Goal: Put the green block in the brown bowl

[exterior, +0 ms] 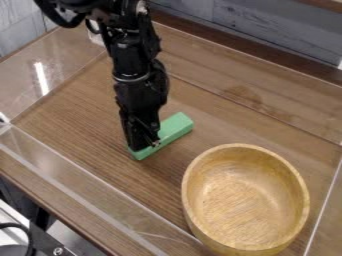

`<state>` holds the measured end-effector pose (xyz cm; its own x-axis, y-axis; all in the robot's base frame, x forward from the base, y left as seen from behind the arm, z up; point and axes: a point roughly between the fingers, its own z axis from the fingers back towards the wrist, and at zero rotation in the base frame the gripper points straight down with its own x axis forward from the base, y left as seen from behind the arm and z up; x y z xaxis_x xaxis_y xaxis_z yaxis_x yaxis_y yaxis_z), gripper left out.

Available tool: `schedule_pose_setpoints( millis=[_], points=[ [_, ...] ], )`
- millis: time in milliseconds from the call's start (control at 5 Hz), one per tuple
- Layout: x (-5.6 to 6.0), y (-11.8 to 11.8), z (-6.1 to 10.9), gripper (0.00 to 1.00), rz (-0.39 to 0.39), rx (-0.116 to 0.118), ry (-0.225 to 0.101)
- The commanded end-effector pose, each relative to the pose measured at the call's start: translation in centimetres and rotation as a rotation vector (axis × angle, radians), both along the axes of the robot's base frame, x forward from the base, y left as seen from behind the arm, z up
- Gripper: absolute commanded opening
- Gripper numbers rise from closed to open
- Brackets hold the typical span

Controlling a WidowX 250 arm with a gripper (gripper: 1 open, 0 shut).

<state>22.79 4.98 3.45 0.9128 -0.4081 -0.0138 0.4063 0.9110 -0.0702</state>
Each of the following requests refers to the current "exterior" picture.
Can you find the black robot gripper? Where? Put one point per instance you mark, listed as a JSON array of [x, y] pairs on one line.
[[141, 96]]

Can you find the black metal mount with screw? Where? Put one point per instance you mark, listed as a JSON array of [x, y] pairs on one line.
[[47, 246]]

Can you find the green rectangular block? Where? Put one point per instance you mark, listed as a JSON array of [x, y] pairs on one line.
[[174, 128]]

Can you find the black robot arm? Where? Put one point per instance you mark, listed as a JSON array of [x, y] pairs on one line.
[[122, 22]]

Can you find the brown wooden bowl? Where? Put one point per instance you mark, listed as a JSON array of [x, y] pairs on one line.
[[246, 200]]

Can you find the clear acrylic tray enclosure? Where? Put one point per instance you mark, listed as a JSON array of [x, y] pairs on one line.
[[249, 94]]

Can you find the clear acrylic corner bracket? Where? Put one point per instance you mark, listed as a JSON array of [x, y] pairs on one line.
[[94, 34]]

